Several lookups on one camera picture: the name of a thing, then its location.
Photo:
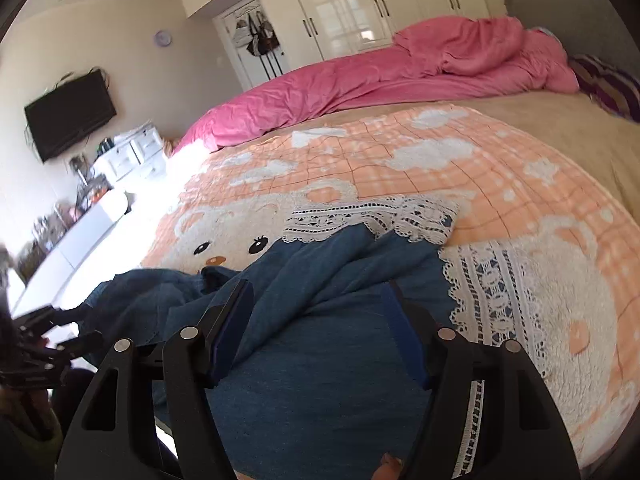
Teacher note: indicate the pink duvet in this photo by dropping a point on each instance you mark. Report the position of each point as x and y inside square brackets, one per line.
[440, 59]

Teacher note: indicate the black wall television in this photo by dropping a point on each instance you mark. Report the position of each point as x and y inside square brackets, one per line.
[69, 113]

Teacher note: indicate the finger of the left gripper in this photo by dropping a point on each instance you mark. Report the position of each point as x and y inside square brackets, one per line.
[45, 318]
[69, 350]

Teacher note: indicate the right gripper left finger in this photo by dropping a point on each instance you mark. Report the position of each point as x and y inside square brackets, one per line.
[145, 414]

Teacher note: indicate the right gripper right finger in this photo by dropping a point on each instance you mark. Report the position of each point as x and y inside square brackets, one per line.
[490, 415]

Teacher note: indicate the white drawer cabinet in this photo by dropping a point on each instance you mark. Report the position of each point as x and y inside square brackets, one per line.
[134, 155]

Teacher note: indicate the beige bed sheet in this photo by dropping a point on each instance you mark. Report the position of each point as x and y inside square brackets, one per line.
[607, 147]

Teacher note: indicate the white low tv counter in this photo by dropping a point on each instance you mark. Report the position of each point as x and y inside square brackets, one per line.
[65, 258]

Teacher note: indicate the purple striped pillow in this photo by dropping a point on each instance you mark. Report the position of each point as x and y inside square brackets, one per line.
[614, 90]

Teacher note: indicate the grey quilted headboard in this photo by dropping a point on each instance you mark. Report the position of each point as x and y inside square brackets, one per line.
[590, 27]

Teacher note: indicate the purple wall clock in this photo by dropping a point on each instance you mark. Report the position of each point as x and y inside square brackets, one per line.
[162, 39]

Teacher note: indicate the person's right hand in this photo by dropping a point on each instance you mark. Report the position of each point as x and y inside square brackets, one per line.
[390, 468]

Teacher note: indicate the blue denim pants lace trim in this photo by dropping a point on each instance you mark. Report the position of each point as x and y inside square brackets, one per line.
[317, 389]

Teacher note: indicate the person's left hand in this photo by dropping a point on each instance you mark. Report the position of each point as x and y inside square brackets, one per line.
[29, 411]

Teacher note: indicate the peach bear fleece blanket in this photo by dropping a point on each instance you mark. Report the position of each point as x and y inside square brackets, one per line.
[539, 250]

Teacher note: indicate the hanging bags on door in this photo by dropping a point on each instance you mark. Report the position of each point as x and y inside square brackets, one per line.
[256, 34]

